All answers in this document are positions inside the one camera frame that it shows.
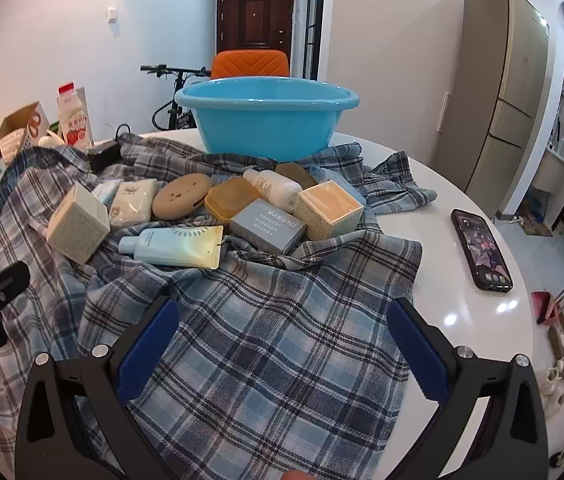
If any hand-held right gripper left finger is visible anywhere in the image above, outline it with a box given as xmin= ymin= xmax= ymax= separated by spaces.
xmin=14 ymin=296 xmax=181 ymax=480

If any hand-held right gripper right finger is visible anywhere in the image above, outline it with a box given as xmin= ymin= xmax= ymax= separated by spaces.
xmin=386 ymin=297 xmax=549 ymax=480

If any beige cube box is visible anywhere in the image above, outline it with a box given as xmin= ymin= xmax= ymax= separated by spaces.
xmin=46 ymin=181 xmax=111 ymax=266
xmin=293 ymin=180 xmax=365 ymax=242

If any grey rectangular box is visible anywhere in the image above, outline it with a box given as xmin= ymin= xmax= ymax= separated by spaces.
xmin=229 ymin=197 xmax=309 ymax=256

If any white plastic bottle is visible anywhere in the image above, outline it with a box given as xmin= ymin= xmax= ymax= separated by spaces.
xmin=242 ymin=168 xmax=304 ymax=213

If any blue plastic basin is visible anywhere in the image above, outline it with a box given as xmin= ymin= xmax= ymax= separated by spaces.
xmin=174 ymin=76 xmax=361 ymax=163

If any blue and yellow tube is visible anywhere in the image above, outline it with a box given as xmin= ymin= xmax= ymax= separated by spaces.
xmin=118 ymin=225 xmax=225 ymax=270

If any blue plaid shirt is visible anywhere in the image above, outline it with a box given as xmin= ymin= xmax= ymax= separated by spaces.
xmin=0 ymin=132 xmax=438 ymax=480

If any black smartphone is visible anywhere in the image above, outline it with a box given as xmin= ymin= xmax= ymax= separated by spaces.
xmin=450 ymin=208 xmax=514 ymax=293

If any red dustpan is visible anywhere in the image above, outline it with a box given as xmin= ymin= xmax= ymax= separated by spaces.
xmin=531 ymin=291 xmax=559 ymax=326

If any small light blue pack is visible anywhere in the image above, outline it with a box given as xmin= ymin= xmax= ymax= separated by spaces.
xmin=91 ymin=179 xmax=125 ymax=207

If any white tissue pack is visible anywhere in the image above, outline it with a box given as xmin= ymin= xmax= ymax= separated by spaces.
xmin=108 ymin=178 xmax=159 ymax=227

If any round tan case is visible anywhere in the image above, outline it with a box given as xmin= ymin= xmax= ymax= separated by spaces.
xmin=152 ymin=173 xmax=213 ymax=221

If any open cardboard box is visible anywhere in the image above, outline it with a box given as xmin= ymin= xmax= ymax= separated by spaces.
xmin=0 ymin=101 xmax=52 ymax=161

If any black power adapter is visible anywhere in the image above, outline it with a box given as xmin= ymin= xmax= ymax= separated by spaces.
xmin=86 ymin=141 xmax=122 ymax=171

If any amber soap box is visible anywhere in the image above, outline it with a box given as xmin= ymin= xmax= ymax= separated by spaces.
xmin=275 ymin=161 xmax=319 ymax=191
xmin=204 ymin=176 xmax=263 ymax=226

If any brown doormat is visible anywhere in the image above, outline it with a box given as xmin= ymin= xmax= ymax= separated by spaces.
xmin=517 ymin=219 xmax=554 ymax=237

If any red capped milk bottle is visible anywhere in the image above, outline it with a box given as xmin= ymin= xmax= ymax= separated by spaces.
xmin=57 ymin=83 xmax=88 ymax=148

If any white milk carton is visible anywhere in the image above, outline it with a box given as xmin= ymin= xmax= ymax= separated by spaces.
xmin=74 ymin=87 xmax=96 ymax=153

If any large light blue pack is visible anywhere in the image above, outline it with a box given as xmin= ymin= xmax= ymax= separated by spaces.
xmin=309 ymin=164 xmax=369 ymax=207

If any black bicycle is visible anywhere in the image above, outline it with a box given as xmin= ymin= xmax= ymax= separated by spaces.
xmin=140 ymin=64 xmax=213 ymax=132

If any beige refrigerator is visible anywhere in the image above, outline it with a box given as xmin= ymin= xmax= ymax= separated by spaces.
xmin=436 ymin=0 xmax=550 ymax=206

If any orange chair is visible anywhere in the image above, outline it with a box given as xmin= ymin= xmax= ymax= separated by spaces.
xmin=210 ymin=50 xmax=290 ymax=81

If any dark brown door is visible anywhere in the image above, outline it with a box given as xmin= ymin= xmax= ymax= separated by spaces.
xmin=216 ymin=0 xmax=296 ymax=61

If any black framed glass door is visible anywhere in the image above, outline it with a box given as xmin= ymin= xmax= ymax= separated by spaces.
xmin=304 ymin=0 xmax=327 ymax=79

